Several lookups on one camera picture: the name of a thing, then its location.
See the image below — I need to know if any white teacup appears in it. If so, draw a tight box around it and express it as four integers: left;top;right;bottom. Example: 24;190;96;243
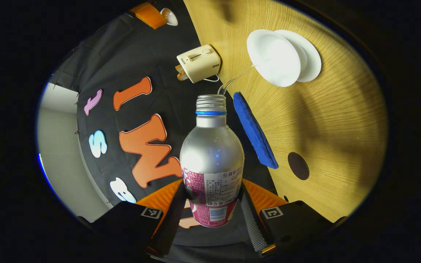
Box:
247;29;301;88

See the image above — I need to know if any blue towel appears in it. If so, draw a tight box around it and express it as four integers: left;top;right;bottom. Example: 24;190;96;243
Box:
232;91;279;169

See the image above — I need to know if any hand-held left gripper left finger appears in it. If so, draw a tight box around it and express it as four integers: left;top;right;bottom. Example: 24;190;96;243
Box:
77;179;188;257

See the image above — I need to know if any silver water bottle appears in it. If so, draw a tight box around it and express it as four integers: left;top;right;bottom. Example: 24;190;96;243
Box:
179;94;245;228

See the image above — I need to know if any white toaster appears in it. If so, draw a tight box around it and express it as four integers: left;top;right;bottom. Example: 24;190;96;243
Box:
177;45;221;84

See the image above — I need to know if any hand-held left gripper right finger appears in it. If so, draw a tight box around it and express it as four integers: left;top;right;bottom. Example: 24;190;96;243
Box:
239;179;348;253

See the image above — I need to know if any dark round coaster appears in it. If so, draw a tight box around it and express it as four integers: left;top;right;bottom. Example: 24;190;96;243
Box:
288;152;310;181

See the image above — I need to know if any white saucer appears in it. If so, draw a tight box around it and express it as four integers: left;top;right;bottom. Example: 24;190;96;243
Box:
274;30;322;83

